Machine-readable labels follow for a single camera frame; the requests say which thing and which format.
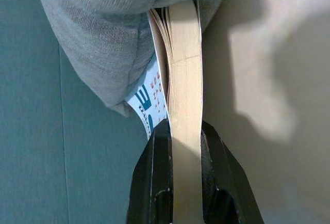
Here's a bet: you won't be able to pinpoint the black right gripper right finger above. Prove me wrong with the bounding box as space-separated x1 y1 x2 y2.
200 120 265 224

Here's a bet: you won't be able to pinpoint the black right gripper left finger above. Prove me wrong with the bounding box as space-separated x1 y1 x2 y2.
125 120 174 224

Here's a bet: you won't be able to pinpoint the white book blue letters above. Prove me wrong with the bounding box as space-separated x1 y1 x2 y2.
123 0 204 224

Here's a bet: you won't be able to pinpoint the grey pillow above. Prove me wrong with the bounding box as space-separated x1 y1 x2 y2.
33 0 232 118

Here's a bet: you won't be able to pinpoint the teal upholstered headboard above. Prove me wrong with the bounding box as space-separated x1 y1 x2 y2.
0 0 150 224

